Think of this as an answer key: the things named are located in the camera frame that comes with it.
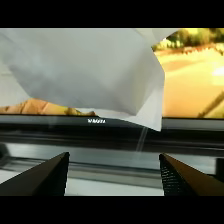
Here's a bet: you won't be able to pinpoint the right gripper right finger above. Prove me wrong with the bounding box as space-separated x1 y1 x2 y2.
158 152 224 197

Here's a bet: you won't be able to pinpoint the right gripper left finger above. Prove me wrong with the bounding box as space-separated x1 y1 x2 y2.
0 151 71 197

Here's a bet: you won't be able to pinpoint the white shirt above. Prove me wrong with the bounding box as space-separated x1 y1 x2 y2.
0 28 178 132

